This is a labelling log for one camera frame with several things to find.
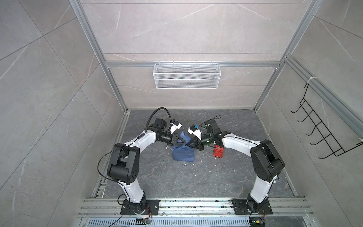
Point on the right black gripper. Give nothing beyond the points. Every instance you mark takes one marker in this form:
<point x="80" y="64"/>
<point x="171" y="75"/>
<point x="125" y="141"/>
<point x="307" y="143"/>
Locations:
<point x="198" y="144"/>

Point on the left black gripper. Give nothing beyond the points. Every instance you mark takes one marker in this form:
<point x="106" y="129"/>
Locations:
<point x="174" y="139"/>

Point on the light blue wrapping paper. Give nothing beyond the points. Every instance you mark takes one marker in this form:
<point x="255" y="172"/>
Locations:
<point x="183" y="153"/>

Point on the red tape dispenser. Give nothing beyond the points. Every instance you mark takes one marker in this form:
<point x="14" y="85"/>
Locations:
<point x="218" y="151"/>

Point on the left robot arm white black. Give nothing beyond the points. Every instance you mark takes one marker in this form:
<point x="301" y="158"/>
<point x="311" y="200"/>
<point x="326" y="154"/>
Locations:
<point x="124" y="164"/>

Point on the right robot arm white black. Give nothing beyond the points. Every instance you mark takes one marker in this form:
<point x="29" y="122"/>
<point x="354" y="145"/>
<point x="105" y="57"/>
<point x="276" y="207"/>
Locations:
<point x="267" y="162"/>

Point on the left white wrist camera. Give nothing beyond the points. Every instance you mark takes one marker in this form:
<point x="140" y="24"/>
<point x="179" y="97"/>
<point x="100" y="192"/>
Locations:
<point x="174" y="125"/>

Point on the white wire mesh basket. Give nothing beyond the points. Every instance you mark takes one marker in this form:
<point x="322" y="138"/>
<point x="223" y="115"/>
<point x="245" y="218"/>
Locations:
<point x="186" y="75"/>

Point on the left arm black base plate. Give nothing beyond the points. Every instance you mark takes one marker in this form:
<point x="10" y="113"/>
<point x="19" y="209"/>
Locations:
<point x="150" y="207"/>

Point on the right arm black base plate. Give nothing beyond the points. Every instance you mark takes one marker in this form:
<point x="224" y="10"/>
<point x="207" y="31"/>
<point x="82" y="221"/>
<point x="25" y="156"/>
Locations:
<point x="241" y="207"/>

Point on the aluminium mounting rail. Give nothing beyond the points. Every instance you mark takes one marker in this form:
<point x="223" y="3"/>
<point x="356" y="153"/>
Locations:
<point x="195" y="212"/>

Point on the black wire hook rack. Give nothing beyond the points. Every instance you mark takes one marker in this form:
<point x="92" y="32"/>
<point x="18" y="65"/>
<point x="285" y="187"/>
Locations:
<point x="319" y="126"/>

